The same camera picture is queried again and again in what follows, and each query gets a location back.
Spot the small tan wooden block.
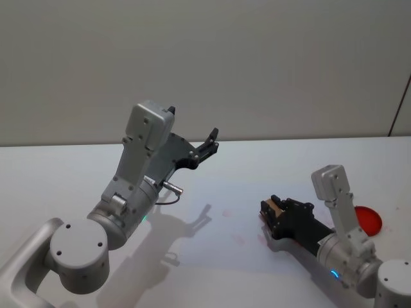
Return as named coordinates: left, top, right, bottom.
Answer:
left=263, top=198, right=285, bottom=221

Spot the thin cable with silver plug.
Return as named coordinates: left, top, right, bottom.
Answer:
left=155, top=180, right=184, bottom=205

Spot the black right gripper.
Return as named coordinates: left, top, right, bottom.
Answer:
left=259, top=194, right=335, bottom=255

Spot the round red disc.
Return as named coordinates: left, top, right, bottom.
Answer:
left=353, top=205, right=384, bottom=238

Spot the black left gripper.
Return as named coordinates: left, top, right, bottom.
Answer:
left=144, top=105, right=220, bottom=187

